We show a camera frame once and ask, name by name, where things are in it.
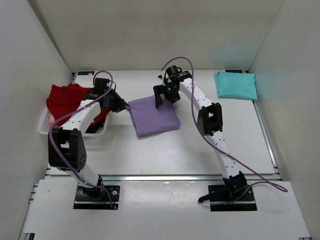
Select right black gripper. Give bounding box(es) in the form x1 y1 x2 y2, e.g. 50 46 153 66
154 85 181 110

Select purple t shirt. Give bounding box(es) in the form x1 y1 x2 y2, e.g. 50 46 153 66
128 96 181 138

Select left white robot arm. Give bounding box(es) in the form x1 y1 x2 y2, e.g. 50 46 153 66
46 77 128 200

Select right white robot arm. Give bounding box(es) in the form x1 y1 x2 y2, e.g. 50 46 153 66
153 65 248 205

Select black garment in basket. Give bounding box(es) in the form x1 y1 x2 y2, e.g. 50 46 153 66
85 122 104 134

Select red t shirt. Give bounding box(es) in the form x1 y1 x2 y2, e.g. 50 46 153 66
46 83 110 126

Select pink garment in basket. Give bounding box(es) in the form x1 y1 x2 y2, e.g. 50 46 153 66
49 113 59 128

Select folded teal t shirt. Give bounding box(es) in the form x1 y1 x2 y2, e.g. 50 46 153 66
214 71 258 101

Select right blue label sticker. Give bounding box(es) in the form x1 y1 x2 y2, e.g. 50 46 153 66
225 69 243 74

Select white plastic basket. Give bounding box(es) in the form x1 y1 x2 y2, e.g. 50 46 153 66
37 106 112 138

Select aluminium table rail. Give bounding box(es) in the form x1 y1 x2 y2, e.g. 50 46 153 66
102 174 223 182

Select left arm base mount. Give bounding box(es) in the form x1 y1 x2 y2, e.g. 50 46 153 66
73 183 121 211

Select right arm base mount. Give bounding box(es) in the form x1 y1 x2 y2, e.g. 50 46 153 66
197 172 258 212

